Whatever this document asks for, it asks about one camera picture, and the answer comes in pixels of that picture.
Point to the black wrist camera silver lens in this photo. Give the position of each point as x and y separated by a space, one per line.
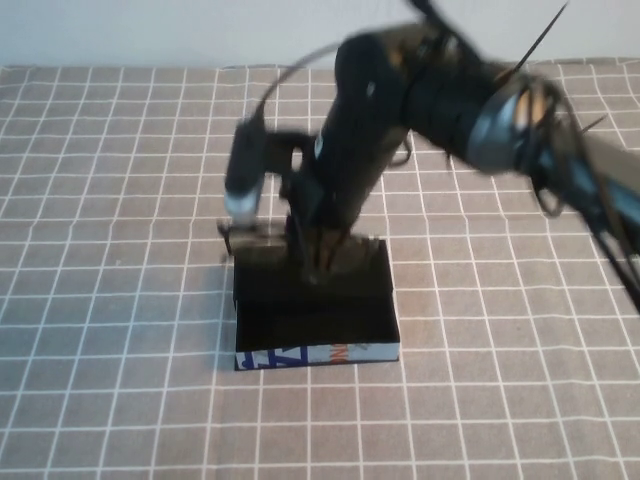
242 175

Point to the grey white-checked tablecloth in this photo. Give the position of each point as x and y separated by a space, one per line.
100 350

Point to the black glasses case printed side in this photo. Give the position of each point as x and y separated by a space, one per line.
320 320

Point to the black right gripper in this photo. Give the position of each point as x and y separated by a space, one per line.
340 185

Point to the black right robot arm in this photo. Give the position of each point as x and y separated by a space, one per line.
450 110

